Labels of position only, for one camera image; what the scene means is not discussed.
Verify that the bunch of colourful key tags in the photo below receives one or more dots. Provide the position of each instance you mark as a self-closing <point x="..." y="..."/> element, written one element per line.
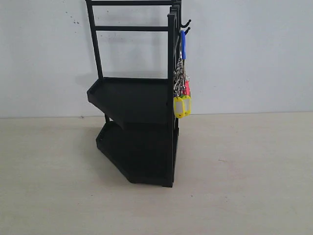
<point x="181" y="88"/>

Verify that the black two-tier storage rack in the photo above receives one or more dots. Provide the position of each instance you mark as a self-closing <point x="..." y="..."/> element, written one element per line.
<point x="140" y="134"/>

